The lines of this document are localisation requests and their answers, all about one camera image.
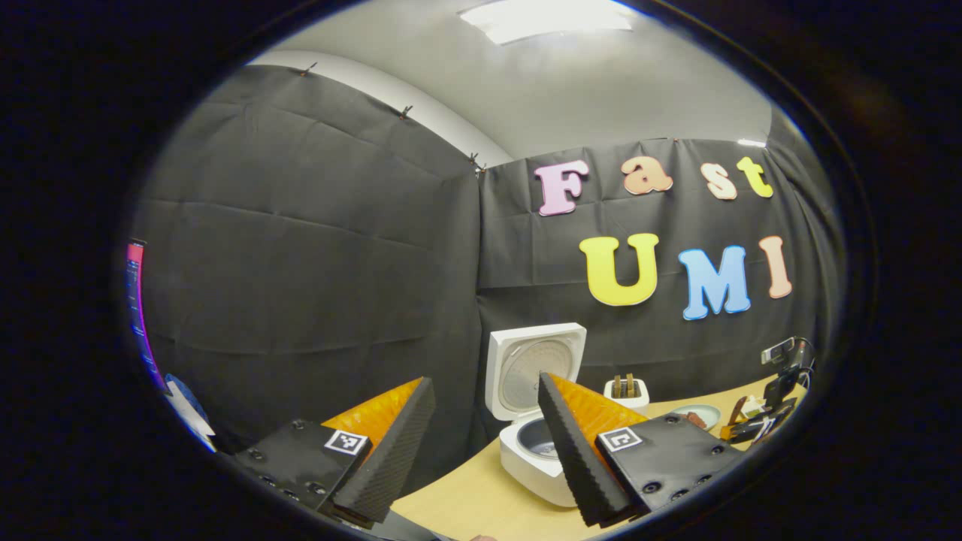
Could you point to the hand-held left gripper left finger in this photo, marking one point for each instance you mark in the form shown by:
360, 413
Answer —
398, 458

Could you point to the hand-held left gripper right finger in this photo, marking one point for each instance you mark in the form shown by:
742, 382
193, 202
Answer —
575, 458

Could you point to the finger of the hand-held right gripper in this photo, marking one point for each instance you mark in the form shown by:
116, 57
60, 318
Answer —
766, 421

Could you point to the white rice cooker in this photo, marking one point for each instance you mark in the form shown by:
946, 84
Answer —
518, 376

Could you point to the pale green plate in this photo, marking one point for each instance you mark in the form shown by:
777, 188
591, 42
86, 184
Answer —
706, 412

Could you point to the red meat slice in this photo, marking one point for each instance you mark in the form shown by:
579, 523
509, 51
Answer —
695, 419

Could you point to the white toaster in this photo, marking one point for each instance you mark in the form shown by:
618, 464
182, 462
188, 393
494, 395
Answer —
627, 402

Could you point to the black backdrop cloth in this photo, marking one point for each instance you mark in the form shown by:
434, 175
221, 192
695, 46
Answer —
316, 263

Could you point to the computer monitor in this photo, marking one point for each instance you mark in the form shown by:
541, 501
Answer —
139, 315

